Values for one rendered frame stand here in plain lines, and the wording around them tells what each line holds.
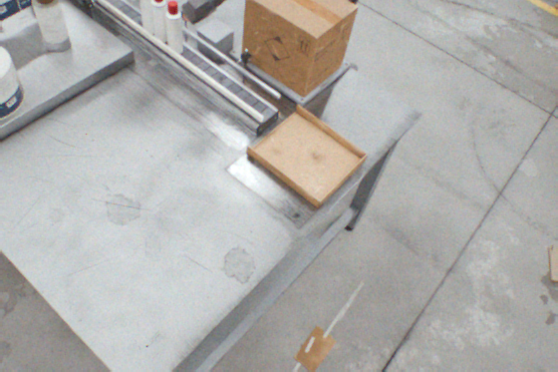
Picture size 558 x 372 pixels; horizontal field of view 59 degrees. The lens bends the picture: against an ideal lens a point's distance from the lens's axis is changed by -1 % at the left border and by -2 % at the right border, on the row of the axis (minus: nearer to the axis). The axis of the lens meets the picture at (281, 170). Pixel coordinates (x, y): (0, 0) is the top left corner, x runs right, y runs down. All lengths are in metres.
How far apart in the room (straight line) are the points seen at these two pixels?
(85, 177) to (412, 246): 1.60
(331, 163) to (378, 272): 0.92
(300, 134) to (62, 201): 0.78
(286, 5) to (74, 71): 0.75
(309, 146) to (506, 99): 2.06
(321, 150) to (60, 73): 0.91
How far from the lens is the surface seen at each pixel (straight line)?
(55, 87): 1.81
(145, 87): 1.83
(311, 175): 1.60
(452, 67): 3.55
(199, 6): 1.50
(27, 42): 2.00
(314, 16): 1.70
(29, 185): 1.64
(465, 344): 2.47
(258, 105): 1.70
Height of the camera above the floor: 2.12
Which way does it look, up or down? 54 degrees down
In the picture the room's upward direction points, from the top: 11 degrees clockwise
